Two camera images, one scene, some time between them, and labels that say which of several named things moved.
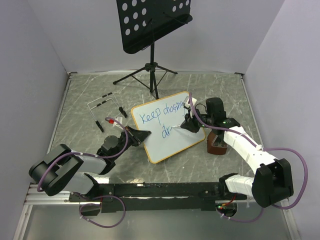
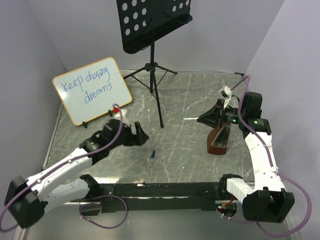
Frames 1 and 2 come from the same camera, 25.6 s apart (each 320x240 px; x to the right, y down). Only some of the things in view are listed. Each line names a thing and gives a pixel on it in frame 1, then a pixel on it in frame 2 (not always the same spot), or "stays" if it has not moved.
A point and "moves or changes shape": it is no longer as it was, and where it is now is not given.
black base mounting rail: [160, 197] stays
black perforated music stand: [142, 21] stays
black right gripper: [189, 123] -> [209, 119]
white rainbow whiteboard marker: [177, 125] moves or changes shape
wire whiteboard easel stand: [99, 101] -> [110, 114]
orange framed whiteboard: [158, 117] -> [91, 91]
